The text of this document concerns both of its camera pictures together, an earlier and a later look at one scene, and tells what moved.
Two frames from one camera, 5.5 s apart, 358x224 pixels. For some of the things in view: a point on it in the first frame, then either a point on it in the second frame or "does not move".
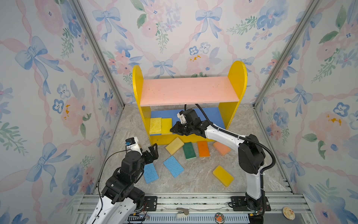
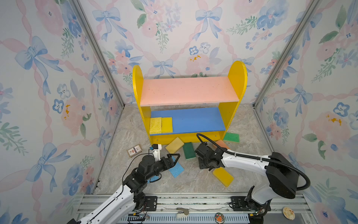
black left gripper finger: (154, 152) -> (169, 155)
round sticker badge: (219, 218) does not move
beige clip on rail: (182, 214) does not move
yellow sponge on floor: (223, 176) does not move
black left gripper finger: (147, 158) -> (170, 163)
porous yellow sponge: (155, 125) does not move
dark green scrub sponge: (189, 150) does not move
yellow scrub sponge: (166, 125) does not move
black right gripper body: (191, 129) -> (203, 165)
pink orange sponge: (223, 149) does not move
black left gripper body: (141, 162) -> (159, 166)
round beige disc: (289, 213) does not move
